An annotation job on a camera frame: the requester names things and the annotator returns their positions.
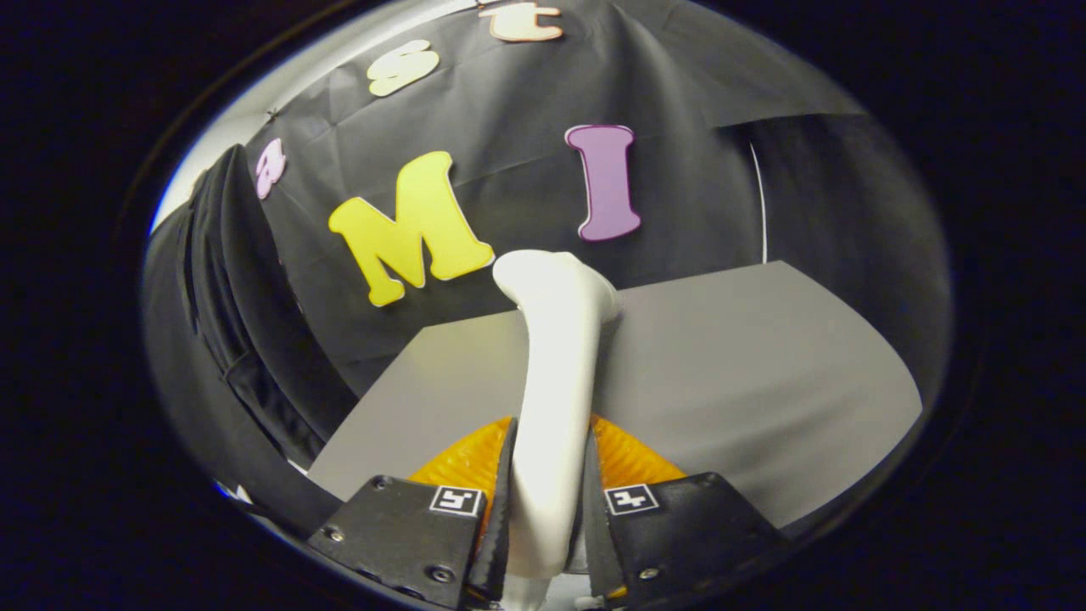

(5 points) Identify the thin white rod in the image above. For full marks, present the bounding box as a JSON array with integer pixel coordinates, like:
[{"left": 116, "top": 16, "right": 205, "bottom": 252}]
[{"left": 749, "top": 140, "right": 770, "bottom": 266}]

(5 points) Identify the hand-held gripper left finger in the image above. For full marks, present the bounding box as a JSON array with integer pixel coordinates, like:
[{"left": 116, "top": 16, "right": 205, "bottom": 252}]
[{"left": 307, "top": 416, "right": 518, "bottom": 610}]

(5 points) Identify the black suit jacket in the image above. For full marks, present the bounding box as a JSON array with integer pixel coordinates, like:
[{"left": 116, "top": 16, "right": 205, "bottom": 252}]
[{"left": 174, "top": 144, "right": 361, "bottom": 476}]

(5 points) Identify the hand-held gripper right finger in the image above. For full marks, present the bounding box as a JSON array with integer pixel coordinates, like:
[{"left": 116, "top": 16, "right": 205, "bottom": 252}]
[{"left": 581, "top": 414, "right": 790, "bottom": 599}]

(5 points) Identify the grey cabinet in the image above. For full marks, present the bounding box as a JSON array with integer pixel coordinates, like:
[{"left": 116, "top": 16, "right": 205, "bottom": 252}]
[{"left": 307, "top": 261, "right": 923, "bottom": 529}]

